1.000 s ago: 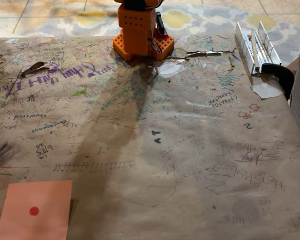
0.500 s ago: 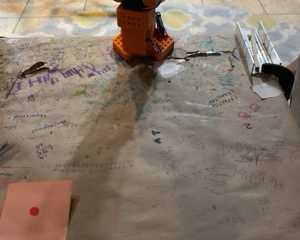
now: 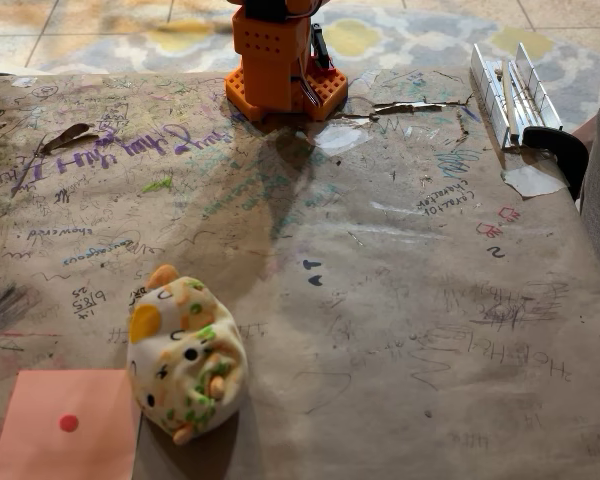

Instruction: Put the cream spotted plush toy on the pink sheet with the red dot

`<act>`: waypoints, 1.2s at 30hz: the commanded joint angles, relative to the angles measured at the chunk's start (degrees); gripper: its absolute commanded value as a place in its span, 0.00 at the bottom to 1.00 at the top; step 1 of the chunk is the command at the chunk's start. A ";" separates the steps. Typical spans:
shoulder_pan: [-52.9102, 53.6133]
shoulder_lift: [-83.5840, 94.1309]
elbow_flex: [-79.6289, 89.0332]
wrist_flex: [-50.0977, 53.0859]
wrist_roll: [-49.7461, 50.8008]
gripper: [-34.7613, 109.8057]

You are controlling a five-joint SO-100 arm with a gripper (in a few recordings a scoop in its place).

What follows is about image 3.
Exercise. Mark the white plush cat toy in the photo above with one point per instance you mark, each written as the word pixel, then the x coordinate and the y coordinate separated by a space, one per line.
pixel 190 360

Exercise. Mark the orange robot arm with base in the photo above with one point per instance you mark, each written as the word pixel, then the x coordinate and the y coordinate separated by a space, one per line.
pixel 270 60

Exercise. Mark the small red round object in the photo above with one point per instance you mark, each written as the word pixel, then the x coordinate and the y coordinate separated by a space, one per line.
pixel 68 423

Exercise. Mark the scribbled brown paper table cover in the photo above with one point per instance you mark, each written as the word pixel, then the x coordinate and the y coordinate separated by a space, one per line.
pixel 380 300

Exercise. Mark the torn clear tape piece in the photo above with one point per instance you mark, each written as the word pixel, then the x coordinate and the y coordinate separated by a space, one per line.
pixel 342 137

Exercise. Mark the small black clamp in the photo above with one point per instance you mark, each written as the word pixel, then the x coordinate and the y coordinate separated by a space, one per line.
pixel 321 45

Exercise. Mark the patterned grey yellow rug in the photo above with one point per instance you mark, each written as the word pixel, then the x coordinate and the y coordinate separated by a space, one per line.
pixel 420 35

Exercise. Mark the aluminium miter box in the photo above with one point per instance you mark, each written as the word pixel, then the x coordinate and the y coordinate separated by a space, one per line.
pixel 517 100

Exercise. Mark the pink paper sheet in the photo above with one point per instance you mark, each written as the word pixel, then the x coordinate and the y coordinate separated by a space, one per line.
pixel 65 400

